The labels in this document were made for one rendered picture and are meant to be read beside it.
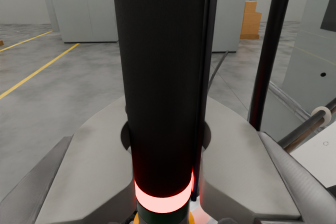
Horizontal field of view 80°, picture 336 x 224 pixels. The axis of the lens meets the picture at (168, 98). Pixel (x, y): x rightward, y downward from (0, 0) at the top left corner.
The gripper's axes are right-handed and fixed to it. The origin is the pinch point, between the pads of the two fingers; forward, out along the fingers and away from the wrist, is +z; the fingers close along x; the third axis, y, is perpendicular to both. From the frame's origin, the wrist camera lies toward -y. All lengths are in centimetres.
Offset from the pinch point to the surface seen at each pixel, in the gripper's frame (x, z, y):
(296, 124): 70, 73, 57
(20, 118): -196, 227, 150
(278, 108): 70, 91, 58
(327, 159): 32.6, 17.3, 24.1
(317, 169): 30.9, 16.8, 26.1
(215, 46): 150, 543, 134
